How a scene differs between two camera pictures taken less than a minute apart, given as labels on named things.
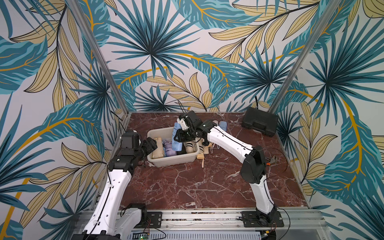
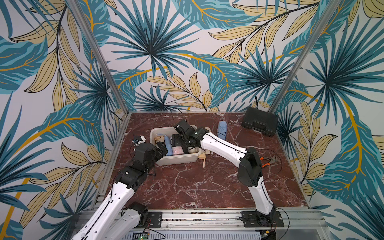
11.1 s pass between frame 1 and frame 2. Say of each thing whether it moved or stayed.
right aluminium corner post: stayed
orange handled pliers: stayed
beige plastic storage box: stayed
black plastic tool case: stayed
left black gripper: moved
